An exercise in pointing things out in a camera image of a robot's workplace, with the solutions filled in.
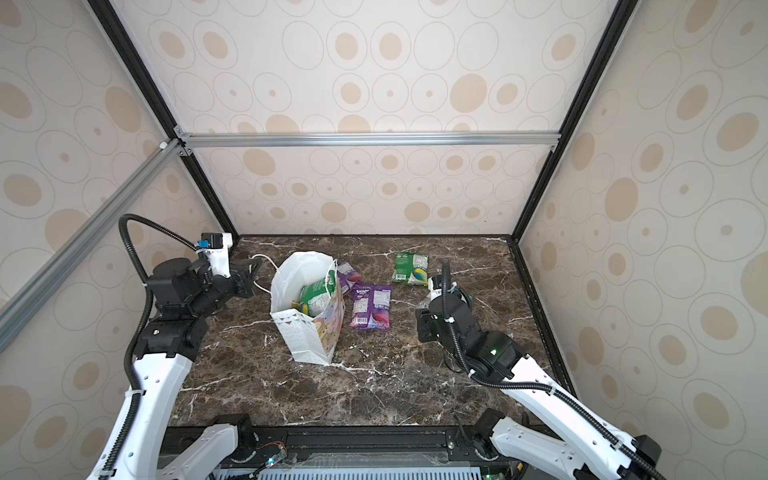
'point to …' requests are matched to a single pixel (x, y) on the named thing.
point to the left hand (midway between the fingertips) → (265, 257)
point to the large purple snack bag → (371, 307)
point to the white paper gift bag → (311, 339)
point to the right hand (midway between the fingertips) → (424, 310)
